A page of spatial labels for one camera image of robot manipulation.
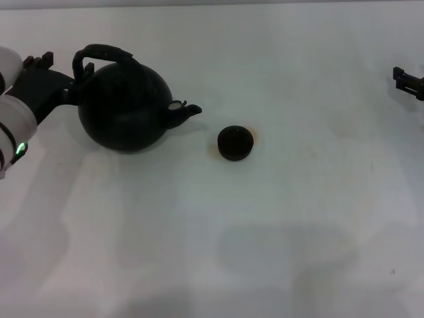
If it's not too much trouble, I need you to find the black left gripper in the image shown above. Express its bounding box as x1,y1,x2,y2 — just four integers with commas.
11,50,95,127

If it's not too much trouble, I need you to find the black round teapot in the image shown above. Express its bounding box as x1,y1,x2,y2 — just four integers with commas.
72,43,203,154

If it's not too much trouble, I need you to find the small dark teacup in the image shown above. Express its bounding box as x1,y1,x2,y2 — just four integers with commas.
217,125,255,162

